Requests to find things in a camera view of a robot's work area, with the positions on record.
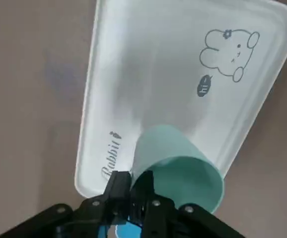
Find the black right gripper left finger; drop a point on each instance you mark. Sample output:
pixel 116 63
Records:
pixel 93 213

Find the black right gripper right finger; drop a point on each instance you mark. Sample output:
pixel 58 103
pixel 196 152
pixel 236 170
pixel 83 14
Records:
pixel 163 218

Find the small blue cup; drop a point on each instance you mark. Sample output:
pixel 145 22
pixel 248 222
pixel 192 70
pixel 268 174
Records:
pixel 126 230

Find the small green cup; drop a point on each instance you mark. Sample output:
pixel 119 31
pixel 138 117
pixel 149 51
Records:
pixel 178 158

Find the white tray with rabbit print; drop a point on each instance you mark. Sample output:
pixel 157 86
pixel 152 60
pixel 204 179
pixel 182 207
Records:
pixel 158 74

